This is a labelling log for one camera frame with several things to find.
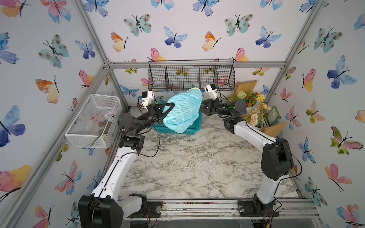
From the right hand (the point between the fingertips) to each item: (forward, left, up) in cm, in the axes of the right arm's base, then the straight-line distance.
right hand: (197, 107), depth 63 cm
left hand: (-5, +9, +4) cm, 11 cm away
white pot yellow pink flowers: (+14, -36, -21) cm, 44 cm away
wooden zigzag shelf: (+38, -35, -17) cm, 54 cm away
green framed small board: (+32, -60, -39) cm, 78 cm away
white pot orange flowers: (+29, -36, -20) cm, 50 cm away
